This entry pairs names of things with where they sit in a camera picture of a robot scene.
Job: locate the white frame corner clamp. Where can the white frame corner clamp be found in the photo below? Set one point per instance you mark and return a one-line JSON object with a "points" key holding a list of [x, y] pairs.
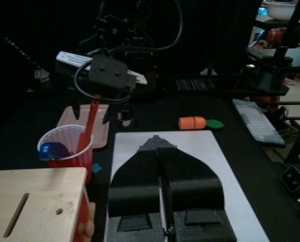
{"points": [[209, 72], [42, 75]]}

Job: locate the small blue tape piece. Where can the small blue tape piece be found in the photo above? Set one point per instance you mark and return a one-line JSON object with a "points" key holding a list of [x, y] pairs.
{"points": [[97, 167]]}

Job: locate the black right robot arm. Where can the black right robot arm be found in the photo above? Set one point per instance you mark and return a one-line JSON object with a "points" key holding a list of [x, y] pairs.
{"points": [[114, 28]]}

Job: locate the red plastic cup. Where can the red plastic cup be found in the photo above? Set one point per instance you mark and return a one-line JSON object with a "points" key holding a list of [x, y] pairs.
{"points": [[72, 141]]}

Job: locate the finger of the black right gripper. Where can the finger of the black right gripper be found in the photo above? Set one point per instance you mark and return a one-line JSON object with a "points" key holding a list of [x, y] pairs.
{"points": [[76, 110], [106, 113]]}

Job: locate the red plastic toy knife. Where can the red plastic toy knife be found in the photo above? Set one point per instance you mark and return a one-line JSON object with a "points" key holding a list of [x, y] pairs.
{"points": [[89, 126]]}

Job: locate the black electronics box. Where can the black electronics box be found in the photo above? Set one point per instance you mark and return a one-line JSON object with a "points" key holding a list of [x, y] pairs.
{"points": [[295, 179]]}

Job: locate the pink cutting board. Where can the pink cutting board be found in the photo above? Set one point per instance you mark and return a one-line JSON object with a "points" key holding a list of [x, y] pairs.
{"points": [[101, 134]]}

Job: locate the wooden box with slot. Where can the wooden box with slot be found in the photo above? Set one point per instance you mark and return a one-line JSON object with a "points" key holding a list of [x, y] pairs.
{"points": [[34, 201]]}

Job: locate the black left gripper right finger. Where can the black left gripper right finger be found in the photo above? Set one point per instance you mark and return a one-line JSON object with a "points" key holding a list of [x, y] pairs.
{"points": [[195, 189]]}

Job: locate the grey computer keyboard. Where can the grey computer keyboard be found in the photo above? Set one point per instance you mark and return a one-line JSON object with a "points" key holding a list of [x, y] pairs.
{"points": [[257, 123]]}

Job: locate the white cutting board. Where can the white cutting board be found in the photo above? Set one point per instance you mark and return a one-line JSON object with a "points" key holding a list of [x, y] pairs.
{"points": [[199, 148]]}

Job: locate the white bowl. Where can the white bowl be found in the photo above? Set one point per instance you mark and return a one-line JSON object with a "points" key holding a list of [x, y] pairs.
{"points": [[283, 9]]}

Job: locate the printed warning label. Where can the printed warning label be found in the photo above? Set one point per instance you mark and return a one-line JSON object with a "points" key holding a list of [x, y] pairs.
{"points": [[192, 84]]}

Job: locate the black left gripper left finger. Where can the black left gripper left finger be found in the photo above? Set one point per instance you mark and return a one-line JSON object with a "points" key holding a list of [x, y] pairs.
{"points": [[133, 189]]}

